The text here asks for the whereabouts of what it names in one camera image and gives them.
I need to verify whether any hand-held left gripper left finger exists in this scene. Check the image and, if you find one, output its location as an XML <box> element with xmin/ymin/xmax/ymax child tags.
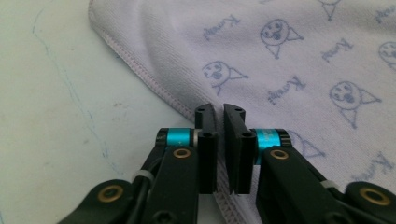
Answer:
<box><xmin>194</xmin><ymin>103</ymin><xmax>219</xmax><ymax>194</ymax></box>

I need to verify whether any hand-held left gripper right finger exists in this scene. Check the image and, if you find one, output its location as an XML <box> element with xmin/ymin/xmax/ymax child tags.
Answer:
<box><xmin>223</xmin><ymin>104</ymin><xmax>258</xmax><ymax>195</ymax></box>

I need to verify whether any lilac printed towel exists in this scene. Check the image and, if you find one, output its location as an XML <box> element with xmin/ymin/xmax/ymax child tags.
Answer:
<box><xmin>88</xmin><ymin>0</ymin><xmax>396</xmax><ymax>224</ymax></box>

